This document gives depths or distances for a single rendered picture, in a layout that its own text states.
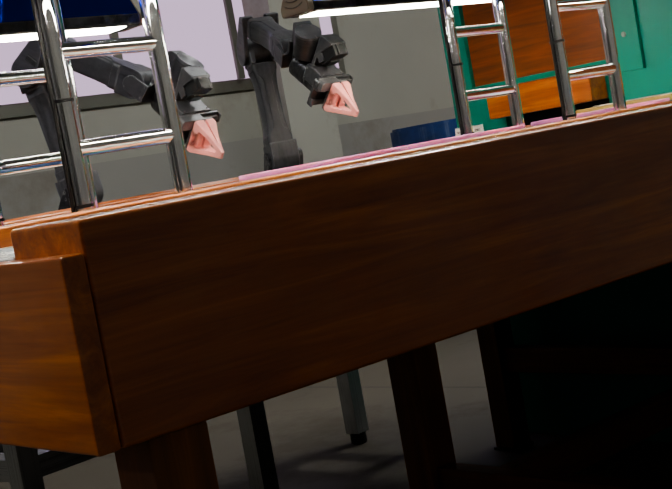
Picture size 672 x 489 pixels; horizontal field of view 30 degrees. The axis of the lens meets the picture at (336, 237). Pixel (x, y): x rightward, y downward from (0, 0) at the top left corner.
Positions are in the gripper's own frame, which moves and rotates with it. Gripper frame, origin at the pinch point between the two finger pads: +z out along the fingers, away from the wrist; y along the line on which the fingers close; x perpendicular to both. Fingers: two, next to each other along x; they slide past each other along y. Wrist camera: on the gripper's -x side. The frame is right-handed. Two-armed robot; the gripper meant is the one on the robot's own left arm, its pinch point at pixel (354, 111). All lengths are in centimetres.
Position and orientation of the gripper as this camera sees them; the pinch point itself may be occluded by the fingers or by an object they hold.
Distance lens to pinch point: 263.7
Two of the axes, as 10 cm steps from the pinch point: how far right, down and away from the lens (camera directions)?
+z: 6.1, 5.9, -5.3
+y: 7.4, -1.8, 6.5
